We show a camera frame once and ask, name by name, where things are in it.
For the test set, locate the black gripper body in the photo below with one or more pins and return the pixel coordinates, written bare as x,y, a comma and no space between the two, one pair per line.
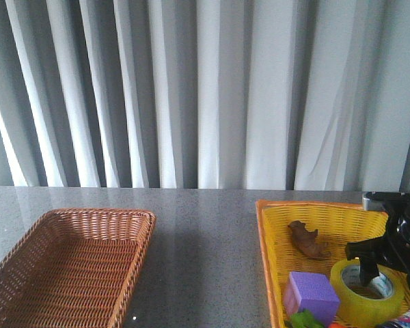
392,249

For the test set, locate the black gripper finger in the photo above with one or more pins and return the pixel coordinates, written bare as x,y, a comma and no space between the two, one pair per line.
368,271

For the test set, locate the yellow tape roll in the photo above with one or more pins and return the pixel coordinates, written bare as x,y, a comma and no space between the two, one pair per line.
366,306

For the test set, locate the purple foam cube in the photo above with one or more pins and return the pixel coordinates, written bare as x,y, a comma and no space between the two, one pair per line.
312,291

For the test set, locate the brown toy animal figure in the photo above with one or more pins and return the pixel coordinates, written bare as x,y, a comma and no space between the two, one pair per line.
305,241

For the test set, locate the orange toy carrot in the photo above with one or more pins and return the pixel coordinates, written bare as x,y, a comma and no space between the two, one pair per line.
336,325

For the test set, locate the yellow plastic woven basket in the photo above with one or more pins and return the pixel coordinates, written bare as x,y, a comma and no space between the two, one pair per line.
338,224

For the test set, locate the green toy leaf vegetable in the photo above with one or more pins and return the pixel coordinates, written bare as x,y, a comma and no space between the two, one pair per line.
304,319

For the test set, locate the brown wicker basket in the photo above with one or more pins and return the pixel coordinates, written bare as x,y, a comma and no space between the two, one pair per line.
75,267

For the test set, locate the white pleated curtain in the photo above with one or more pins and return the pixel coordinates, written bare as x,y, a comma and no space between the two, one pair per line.
274,95

